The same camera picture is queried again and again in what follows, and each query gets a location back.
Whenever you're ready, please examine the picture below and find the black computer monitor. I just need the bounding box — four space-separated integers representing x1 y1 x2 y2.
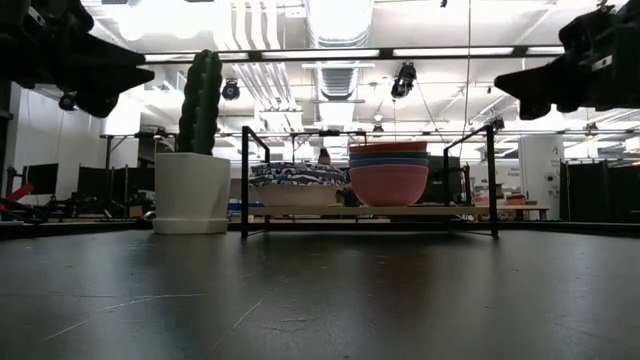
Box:
23 163 59 196

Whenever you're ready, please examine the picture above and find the pink plastic bowl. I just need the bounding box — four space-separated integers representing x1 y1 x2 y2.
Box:
348 164 430 209

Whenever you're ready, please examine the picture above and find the green ribbed plastic bowl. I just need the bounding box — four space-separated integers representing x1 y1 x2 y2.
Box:
348 151 430 162

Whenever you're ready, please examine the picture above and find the wooden background table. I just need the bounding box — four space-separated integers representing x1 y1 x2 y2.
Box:
489 203 550 222

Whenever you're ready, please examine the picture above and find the black partition panel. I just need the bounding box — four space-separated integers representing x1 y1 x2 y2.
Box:
559 159 640 224

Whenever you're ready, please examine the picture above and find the black metal shelf frame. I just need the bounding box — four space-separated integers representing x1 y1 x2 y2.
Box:
240 124 501 240

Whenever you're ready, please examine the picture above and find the black hanging camera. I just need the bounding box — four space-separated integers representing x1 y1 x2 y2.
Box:
390 61 418 100

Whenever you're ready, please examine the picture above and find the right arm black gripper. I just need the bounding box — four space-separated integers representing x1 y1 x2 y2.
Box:
493 0 640 120

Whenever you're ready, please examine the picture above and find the white column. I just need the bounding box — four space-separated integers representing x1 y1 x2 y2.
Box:
518 134 565 221

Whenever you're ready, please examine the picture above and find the black box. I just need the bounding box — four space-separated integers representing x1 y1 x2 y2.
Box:
425 155 464 205

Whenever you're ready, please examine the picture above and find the black overhead rig bar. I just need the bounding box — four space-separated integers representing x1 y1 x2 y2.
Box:
143 45 566 64

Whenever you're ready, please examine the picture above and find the red object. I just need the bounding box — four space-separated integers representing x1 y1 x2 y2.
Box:
0 183 36 211

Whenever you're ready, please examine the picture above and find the blue ribbed plastic bowl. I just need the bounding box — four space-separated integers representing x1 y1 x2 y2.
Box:
348 158 430 170

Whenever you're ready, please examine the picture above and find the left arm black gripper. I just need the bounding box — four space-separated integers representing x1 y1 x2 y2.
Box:
0 0 155 119

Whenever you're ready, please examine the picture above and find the white plant pot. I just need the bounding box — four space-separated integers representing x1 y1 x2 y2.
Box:
152 152 232 235

